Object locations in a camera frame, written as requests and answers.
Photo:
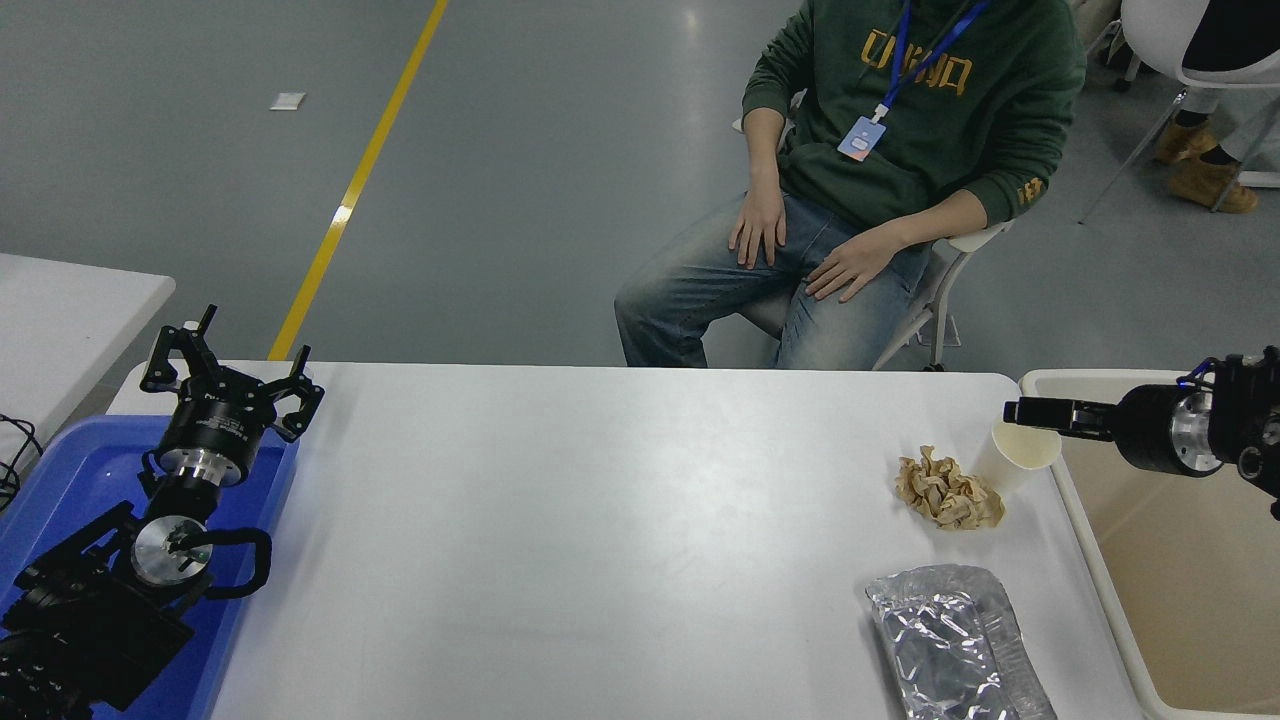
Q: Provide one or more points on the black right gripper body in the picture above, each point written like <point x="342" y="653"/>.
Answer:
<point x="1150" y="430"/>

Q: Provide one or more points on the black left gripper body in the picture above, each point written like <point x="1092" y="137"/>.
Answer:
<point x="215" y="425"/>

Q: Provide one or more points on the white paper cup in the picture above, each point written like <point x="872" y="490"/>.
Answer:
<point x="1010" y="470"/>

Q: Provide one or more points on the tan paper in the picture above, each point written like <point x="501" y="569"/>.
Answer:
<point x="945" y="490"/>

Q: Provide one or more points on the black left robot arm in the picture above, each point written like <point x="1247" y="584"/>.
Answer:
<point x="90" y="620"/>

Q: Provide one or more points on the person's left forearm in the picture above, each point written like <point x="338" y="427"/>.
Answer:
<point x="940" y="218"/>

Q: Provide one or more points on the person's right forearm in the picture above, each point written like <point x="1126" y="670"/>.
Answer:
<point x="765" y="150"/>

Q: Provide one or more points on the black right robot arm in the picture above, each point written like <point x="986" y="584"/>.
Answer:
<point x="1250" y="410"/>

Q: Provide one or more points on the person's left hand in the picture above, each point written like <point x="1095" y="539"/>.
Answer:
<point x="850" y="265"/>

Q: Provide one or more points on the person's right hand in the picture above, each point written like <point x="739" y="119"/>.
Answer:
<point x="760" y="228"/>

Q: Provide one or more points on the large pale plastic bin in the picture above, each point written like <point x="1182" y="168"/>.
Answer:
<point x="1150" y="560"/>

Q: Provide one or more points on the white side table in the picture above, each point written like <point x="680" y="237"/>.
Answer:
<point x="60" y="320"/>

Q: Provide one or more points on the blue plastic tray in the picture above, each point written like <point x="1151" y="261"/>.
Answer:
<point x="70" y="470"/>

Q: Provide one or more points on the tan boot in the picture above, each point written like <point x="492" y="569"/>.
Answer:
<point x="1182" y="143"/>
<point x="1210" y="185"/>

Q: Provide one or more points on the white paper scrap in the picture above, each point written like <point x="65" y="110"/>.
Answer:
<point x="286" y="101"/>

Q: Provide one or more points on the white and grey chair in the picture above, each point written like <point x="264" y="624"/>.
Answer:
<point x="762" y="318"/>

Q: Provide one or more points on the seated person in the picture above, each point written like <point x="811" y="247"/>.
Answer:
<point x="900" y="100"/>

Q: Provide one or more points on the white shell chair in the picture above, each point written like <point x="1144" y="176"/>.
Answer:
<point x="1150" y="30"/>

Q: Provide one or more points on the person with tan boots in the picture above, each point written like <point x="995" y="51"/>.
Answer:
<point x="1235" y="35"/>

